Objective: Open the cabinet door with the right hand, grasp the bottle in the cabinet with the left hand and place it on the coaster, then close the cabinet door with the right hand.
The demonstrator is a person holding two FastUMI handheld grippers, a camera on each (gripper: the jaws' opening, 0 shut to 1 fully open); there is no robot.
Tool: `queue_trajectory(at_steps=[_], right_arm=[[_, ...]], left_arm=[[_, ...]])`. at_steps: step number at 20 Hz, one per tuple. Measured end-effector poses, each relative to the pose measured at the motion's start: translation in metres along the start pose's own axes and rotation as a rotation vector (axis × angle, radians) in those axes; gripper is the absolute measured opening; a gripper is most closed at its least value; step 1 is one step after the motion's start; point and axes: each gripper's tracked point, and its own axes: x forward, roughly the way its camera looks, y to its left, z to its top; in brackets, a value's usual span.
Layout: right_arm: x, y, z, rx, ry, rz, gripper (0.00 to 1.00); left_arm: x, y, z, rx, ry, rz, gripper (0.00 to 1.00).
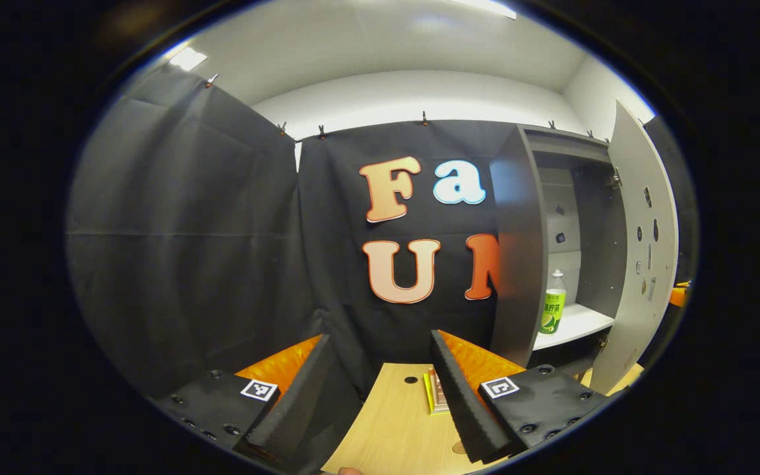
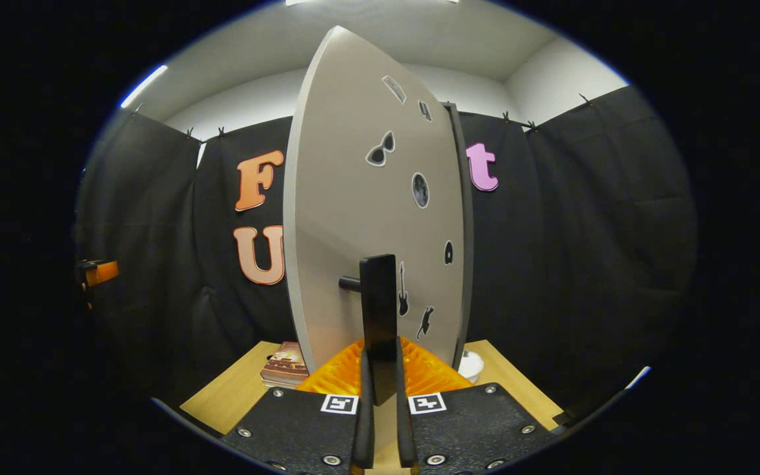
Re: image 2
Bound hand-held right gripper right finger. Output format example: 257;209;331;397
393;336;557;473

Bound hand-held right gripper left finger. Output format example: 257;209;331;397
220;338;376;473

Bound black cabinet door handle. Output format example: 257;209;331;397
338;254;398;406

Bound dark grey cabinet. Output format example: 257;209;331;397
443;102;475;371

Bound beige cabinet door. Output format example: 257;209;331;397
283;25;466;377

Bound white round jar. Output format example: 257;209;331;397
457;350;486;384

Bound brown cover book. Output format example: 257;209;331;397
260;341;311;389

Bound ceiling light panel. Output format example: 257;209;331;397
120;64;170;110
286;0;460;7

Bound black backdrop cloth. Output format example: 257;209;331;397
75;84;699;423

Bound row of backdrop clips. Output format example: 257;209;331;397
131;92;595;139

